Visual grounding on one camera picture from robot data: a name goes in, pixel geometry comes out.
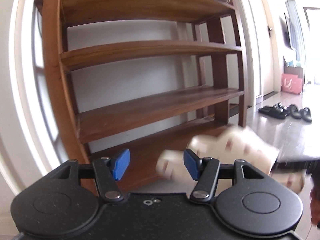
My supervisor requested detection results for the white panel door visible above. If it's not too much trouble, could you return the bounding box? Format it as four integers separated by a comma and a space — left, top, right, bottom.
10, 0, 83, 193

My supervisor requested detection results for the pink bag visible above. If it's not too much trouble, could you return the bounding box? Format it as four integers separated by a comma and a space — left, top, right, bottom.
281, 74, 303, 95

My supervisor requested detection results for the wooden shoe rack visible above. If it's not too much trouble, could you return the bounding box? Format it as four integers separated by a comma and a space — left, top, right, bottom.
34, 0, 248, 198

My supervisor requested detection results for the wall television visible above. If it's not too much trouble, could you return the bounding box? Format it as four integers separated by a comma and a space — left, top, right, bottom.
284, 12, 298, 53

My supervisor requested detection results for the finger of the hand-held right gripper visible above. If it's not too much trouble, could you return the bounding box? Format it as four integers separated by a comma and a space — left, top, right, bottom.
271, 156, 320, 175

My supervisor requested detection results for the cardboard box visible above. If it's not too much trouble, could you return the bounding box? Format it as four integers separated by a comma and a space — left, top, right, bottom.
285, 66, 305, 77

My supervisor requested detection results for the black shoe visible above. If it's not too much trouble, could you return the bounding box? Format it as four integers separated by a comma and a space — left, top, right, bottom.
286, 104, 302, 119
299, 107, 313, 123

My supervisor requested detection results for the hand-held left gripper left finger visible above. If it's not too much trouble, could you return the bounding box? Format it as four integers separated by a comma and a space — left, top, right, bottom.
51, 149, 131, 203

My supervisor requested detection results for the white door with black handle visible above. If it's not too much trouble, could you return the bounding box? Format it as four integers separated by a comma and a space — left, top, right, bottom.
237, 0, 278, 103

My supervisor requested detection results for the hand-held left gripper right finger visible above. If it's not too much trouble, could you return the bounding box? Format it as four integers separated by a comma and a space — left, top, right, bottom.
183, 149, 263, 203

